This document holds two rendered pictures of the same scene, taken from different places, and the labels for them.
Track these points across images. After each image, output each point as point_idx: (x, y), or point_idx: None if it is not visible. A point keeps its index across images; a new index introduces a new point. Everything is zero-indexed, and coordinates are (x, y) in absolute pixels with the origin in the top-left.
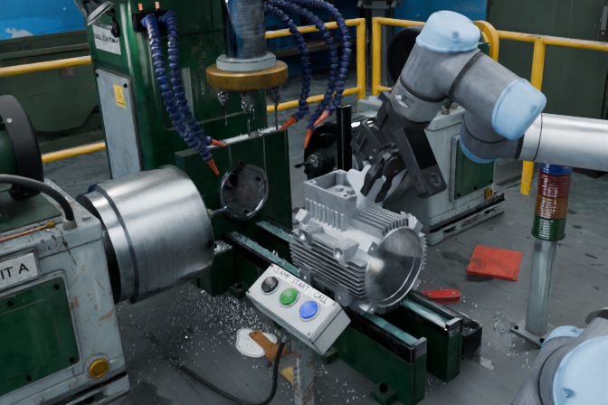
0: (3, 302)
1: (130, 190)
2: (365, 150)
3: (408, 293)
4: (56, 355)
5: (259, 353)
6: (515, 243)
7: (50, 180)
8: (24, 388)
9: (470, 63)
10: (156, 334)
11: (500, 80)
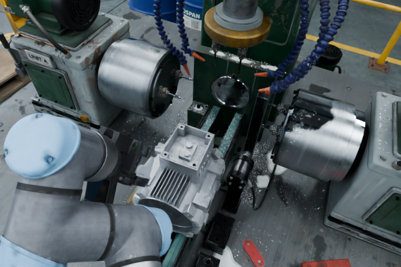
0: (40, 68)
1: (123, 54)
2: None
3: None
4: (65, 101)
5: None
6: None
7: (127, 22)
8: (56, 103)
9: (17, 185)
10: (145, 122)
11: (7, 226)
